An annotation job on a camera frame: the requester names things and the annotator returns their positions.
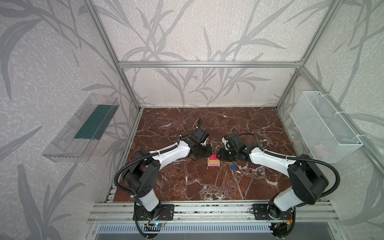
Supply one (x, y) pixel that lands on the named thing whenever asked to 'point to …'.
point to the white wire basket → (328, 138)
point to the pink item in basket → (319, 150)
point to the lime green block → (214, 160)
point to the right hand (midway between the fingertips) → (217, 151)
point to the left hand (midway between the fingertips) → (214, 150)
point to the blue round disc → (233, 167)
